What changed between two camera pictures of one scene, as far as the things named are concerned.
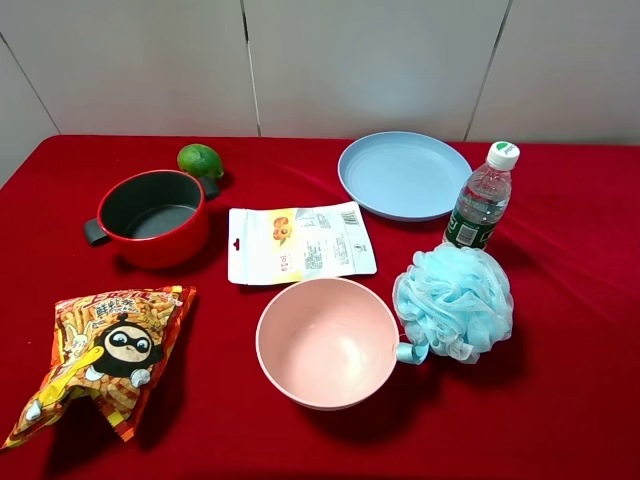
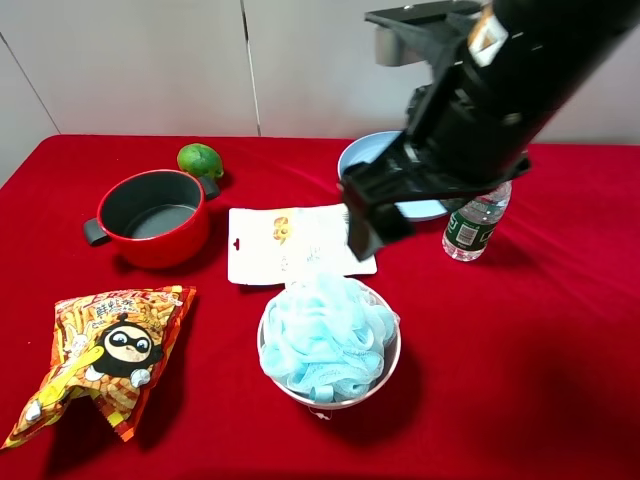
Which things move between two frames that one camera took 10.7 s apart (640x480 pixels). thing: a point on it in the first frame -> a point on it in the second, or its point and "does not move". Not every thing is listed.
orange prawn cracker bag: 107,346 does not move
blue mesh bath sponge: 453,301 -> 327,336
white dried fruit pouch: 269,246 does not move
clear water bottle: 483,198 does not move
